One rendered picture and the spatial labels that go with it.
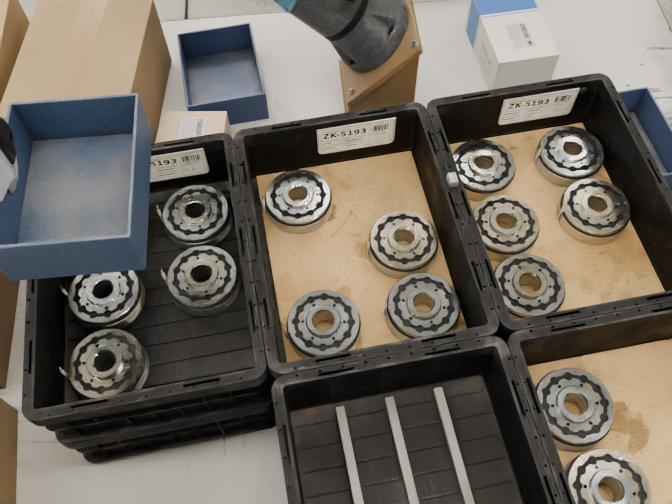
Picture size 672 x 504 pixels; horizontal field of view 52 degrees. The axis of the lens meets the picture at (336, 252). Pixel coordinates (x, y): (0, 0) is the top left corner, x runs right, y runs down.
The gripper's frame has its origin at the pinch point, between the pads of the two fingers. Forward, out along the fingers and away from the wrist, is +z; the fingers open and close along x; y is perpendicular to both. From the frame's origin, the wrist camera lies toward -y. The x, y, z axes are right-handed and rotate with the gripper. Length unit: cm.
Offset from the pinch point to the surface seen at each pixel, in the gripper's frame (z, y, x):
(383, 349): 22.2, 15.5, 40.1
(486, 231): 31, -5, 57
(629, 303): 25, 12, 72
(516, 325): 23, 14, 57
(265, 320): 21.1, 10.4, 25.4
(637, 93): 43, -39, 93
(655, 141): 48, -31, 95
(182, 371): 30.3, 12.6, 12.0
